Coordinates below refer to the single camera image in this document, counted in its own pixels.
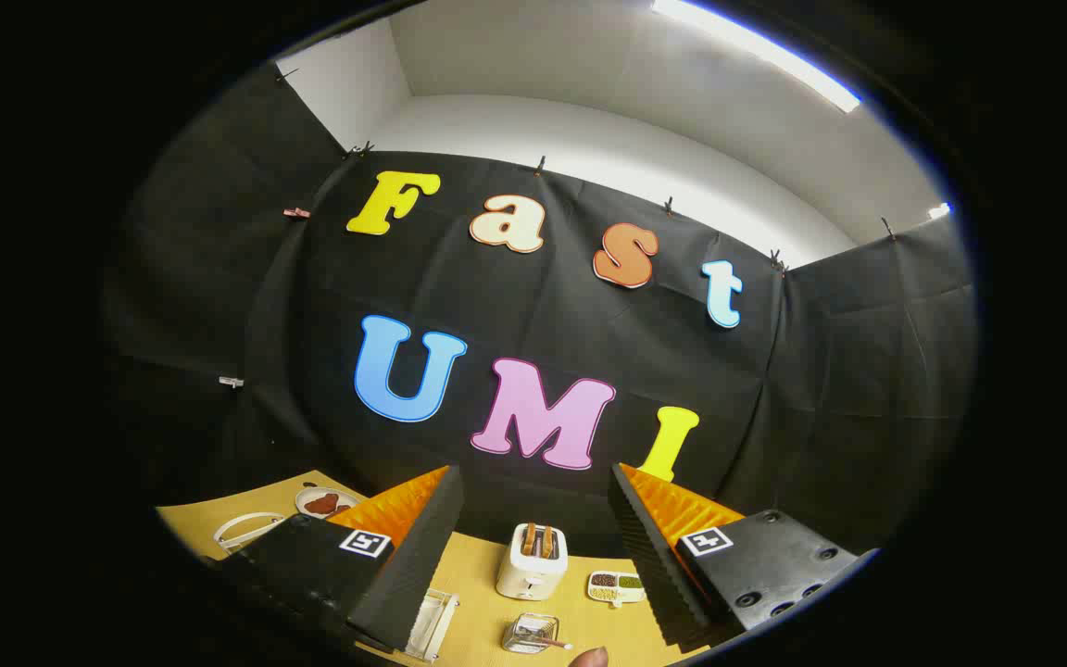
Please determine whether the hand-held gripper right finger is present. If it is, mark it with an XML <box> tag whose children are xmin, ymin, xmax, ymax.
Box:
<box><xmin>608</xmin><ymin>462</ymin><xmax>879</xmax><ymax>649</ymax></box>

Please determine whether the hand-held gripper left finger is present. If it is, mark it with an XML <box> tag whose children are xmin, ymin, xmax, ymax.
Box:
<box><xmin>217</xmin><ymin>465</ymin><xmax>466</xmax><ymax>652</ymax></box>

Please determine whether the white wire dish rack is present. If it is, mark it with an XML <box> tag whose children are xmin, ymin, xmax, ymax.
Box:
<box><xmin>214</xmin><ymin>512</ymin><xmax>460</xmax><ymax>663</ymax></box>

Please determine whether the silver wire basket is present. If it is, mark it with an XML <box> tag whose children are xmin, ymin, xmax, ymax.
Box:
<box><xmin>502</xmin><ymin>612</ymin><xmax>560</xmax><ymax>655</ymax></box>

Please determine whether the small plate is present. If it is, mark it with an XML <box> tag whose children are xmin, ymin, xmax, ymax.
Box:
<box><xmin>295</xmin><ymin>487</ymin><xmax>360</xmax><ymax>521</ymax></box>

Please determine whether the white divided tray with beans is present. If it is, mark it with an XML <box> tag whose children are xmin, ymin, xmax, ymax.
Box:
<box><xmin>586</xmin><ymin>571</ymin><xmax>647</xmax><ymax>609</ymax></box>

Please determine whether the white toaster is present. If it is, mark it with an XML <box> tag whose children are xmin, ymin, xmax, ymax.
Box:
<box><xmin>496</xmin><ymin>523</ymin><xmax>570</xmax><ymax>601</ymax></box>

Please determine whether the black backdrop cloth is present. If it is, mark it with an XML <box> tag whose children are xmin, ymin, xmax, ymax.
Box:
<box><xmin>103</xmin><ymin>60</ymin><xmax>977</xmax><ymax>557</ymax></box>

